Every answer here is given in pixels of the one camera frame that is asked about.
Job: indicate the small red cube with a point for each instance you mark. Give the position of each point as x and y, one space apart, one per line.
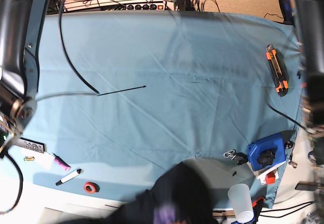
270 178

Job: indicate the blue black clamp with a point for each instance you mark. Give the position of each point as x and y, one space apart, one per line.
286 11

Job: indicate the thin black zip tie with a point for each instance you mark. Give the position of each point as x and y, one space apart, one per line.
120 91

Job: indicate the blue table cloth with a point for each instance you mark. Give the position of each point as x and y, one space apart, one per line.
209 89

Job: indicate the white paper note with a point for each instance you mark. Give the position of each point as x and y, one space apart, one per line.
44 160

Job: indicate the pink glue tube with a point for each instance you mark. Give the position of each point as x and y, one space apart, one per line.
61 162

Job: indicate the black white marker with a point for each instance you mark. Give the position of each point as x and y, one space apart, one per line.
68 177

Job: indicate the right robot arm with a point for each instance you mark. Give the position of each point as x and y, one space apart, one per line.
21 30

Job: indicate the translucent plastic cup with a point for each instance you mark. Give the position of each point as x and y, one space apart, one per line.
241 203

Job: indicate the black remote control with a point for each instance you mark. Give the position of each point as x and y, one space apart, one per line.
31 145

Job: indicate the black t-shirt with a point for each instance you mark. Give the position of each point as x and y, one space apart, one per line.
179 196

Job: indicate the gold battery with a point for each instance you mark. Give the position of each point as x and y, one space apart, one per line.
29 159

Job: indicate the red tape roll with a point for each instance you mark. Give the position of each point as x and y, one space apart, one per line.
91 188

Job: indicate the blue plastic box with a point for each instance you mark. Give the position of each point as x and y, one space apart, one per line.
273 143

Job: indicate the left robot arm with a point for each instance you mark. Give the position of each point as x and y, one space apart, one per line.
310 27

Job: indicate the black knob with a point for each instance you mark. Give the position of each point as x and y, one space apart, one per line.
266 158

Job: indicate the silver metal carabiner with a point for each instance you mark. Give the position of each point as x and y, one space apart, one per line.
230 154

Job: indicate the orange black utility knife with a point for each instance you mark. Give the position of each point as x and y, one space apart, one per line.
278 73

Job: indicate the white power strip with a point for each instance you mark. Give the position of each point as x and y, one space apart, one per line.
155 5

